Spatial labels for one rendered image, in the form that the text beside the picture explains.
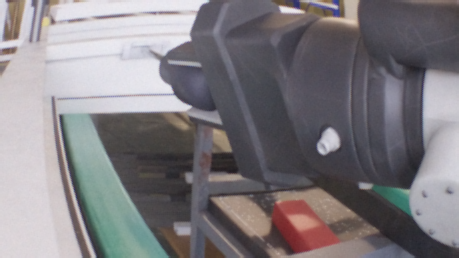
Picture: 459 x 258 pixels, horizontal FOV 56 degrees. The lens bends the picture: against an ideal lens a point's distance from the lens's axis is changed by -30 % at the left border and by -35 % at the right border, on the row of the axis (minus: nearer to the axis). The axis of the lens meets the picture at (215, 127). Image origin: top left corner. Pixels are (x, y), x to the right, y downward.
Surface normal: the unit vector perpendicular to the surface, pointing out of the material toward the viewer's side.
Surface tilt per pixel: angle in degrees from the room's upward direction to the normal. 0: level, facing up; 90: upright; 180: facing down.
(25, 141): 0
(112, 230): 0
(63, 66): 90
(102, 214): 0
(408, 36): 106
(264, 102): 113
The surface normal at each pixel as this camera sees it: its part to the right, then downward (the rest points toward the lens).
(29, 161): 0.07, -0.97
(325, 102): -0.80, 0.07
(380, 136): -0.77, 0.31
